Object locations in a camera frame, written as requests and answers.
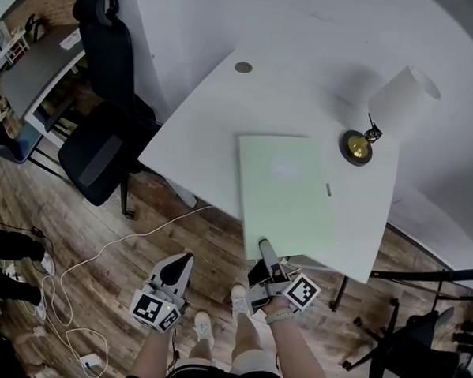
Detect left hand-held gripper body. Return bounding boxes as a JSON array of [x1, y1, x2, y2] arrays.
[[128, 275, 190, 335]]

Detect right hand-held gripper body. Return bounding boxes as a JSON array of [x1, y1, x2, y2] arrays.
[[244, 269, 322, 320]]

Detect light green folder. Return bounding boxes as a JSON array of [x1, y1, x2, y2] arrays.
[[231, 133, 341, 266]]

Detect person's left forearm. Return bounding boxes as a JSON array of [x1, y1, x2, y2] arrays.
[[129, 327, 175, 378]]

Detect person's right forearm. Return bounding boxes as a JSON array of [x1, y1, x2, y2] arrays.
[[265, 316, 336, 378]]

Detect white desk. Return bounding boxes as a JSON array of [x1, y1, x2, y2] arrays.
[[131, 40, 407, 286]]

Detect person's right hand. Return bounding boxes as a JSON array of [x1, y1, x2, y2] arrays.
[[267, 296, 295, 317]]

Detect pale wrist band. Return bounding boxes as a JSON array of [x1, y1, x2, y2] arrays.
[[265, 307, 295, 327]]

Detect white sneaker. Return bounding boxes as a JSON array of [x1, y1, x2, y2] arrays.
[[192, 311, 217, 348], [229, 283, 253, 321]]

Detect person's left leg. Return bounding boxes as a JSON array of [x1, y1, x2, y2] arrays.
[[187, 339, 215, 366]]

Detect person's leg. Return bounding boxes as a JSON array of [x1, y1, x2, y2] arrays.
[[229, 313, 287, 378], [187, 339, 215, 366]]

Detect person's right leg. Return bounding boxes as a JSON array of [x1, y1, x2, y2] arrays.
[[229, 313, 287, 378]]

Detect white power adapter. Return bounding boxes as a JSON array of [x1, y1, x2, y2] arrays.
[[77, 350, 103, 371]]

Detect black office chair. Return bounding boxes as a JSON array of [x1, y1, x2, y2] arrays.
[[54, 0, 171, 221], [340, 295, 473, 378]]

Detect blue chair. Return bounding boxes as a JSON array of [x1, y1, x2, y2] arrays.
[[0, 119, 44, 166]]

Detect white shade table lamp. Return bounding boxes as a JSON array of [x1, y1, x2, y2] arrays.
[[337, 61, 444, 172]]

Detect grey table with white legs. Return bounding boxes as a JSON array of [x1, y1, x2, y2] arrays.
[[0, 21, 88, 138]]

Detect white paper sheet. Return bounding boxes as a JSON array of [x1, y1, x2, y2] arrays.
[[58, 28, 84, 53]]

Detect white desktop shelf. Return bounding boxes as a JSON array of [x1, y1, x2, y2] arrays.
[[1, 28, 32, 66]]

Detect white floor cable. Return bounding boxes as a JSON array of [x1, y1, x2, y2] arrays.
[[36, 196, 217, 378]]

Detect black floor cable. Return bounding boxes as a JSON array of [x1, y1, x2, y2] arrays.
[[0, 218, 56, 255]]

